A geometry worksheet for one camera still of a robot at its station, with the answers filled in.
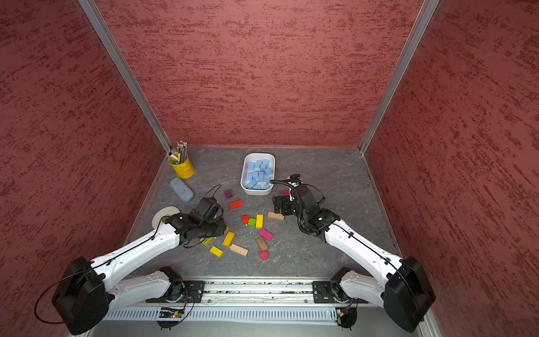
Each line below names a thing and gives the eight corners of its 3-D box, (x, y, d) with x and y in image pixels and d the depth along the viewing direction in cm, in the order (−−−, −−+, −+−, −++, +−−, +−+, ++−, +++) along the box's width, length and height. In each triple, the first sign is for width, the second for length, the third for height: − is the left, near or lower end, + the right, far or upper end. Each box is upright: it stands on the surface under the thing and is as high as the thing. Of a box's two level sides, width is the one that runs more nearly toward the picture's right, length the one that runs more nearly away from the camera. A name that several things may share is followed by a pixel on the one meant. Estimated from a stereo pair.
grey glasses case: (169, 185, 106) (167, 182, 104) (179, 178, 109) (177, 175, 107) (186, 203, 100) (184, 200, 97) (196, 196, 103) (194, 192, 100)
